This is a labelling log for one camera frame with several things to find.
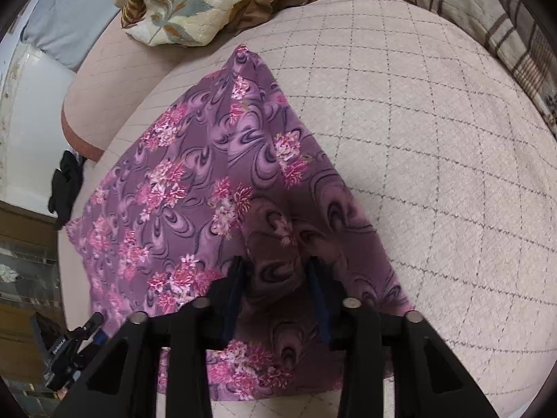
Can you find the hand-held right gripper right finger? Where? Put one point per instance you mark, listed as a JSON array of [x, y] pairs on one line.
[[320, 309]]

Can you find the grey pillow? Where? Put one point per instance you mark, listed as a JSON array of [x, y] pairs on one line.
[[69, 17]]

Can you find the wooden glass door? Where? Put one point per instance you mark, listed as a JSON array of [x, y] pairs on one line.
[[21, 235]]

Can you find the pink quilted mattress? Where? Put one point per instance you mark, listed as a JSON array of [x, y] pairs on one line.
[[435, 183]]

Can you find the purple floral blouse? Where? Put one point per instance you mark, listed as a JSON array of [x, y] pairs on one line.
[[196, 174]]

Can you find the black clothing pile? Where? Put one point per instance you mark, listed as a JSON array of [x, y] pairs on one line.
[[65, 187]]

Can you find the cream floral blanket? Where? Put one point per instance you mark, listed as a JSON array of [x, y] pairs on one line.
[[187, 8]]

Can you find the pink bolster with brown ends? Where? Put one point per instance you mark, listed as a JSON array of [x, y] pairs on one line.
[[108, 96]]

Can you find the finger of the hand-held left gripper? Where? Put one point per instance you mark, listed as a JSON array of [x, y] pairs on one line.
[[93, 321]]

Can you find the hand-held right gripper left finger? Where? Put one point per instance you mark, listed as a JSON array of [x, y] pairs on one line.
[[235, 300]]

